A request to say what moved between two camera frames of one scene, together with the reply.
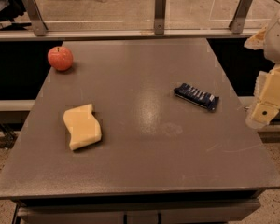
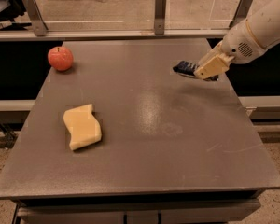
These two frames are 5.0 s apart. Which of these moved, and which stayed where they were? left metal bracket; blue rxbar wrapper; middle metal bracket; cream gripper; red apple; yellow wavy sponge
Moved: cream gripper; blue rxbar wrapper
Stayed: yellow wavy sponge; middle metal bracket; left metal bracket; red apple
